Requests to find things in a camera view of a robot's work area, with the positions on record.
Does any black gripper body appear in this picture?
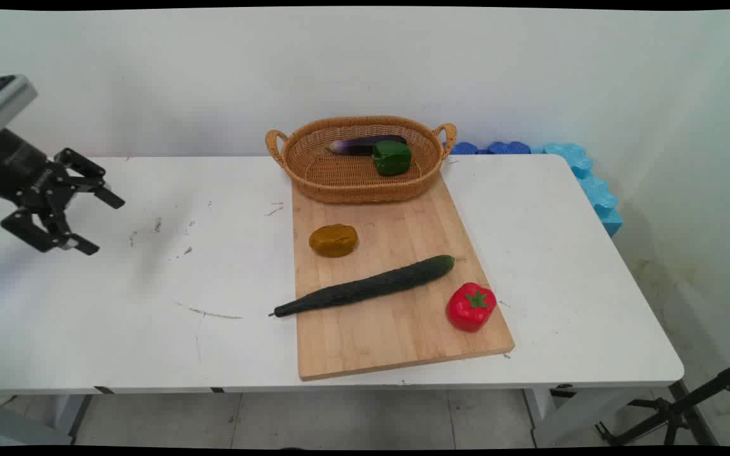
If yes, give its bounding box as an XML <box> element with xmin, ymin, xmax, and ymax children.
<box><xmin>0</xmin><ymin>129</ymin><xmax>61</xmax><ymax>213</ymax></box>

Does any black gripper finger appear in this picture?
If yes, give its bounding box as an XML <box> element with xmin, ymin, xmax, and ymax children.
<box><xmin>53</xmin><ymin>148</ymin><xmax>126</xmax><ymax>210</ymax></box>
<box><xmin>0</xmin><ymin>204</ymin><xmax>100</xmax><ymax>257</ymax></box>

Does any yellow-brown toy potato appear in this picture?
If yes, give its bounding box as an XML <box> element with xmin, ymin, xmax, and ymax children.
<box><xmin>309</xmin><ymin>224</ymin><xmax>359</xmax><ymax>258</ymax></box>

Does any white table leg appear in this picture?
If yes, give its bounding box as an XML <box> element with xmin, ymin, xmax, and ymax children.
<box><xmin>47</xmin><ymin>394</ymin><xmax>93</xmax><ymax>444</ymax></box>
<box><xmin>523</xmin><ymin>387</ymin><xmax>652</xmax><ymax>448</ymax></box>

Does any woven wicker basket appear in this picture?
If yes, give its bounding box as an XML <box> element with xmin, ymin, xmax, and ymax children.
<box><xmin>265</xmin><ymin>115</ymin><xmax>458</xmax><ymax>205</ymax></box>

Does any purple toy eggplant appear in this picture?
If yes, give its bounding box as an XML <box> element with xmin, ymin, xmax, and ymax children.
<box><xmin>324</xmin><ymin>134</ymin><xmax>407</xmax><ymax>157</ymax></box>

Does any dark green toy cucumber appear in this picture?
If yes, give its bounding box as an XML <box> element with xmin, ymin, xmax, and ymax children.
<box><xmin>269</xmin><ymin>255</ymin><xmax>456</xmax><ymax>319</ymax></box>

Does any green toy bell pepper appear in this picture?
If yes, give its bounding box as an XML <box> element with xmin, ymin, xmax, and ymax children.
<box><xmin>372</xmin><ymin>140</ymin><xmax>413</xmax><ymax>177</ymax></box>

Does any wooden cutting board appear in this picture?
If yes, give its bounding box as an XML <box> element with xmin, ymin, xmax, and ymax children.
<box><xmin>291</xmin><ymin>171</ymin><xmax>516</xmax><ymax>382</ymax></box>

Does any red toy bell pepper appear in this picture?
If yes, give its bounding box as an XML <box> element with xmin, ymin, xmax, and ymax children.
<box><xmin>445</xmin><ymin>282</ymin><xmax>497</xmax><ymax>333</ymax></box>

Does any wide dark blue foam piece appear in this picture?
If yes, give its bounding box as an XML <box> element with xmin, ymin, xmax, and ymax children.
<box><xmin>487</xmin><ymin>141</ymin><xmax>532</xmax><ymax>156</ymax></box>

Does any light blue foam piece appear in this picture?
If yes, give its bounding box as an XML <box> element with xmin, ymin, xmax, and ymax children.
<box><xmin>542</xmin><ymin>142</ymin><xmax>624</xmax><ymax>238</ymax></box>

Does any black tripod stand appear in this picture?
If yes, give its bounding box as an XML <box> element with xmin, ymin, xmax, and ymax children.
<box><xmin>551</xmin><ymin>358</ymin><xmax>730</xmax><ymax>447</ymax></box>

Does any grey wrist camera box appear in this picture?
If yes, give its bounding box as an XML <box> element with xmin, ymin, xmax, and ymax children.
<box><xmin>0</xmin><ymin>74</ymin><xmax>39</xmax><ymax>136</ymax></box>

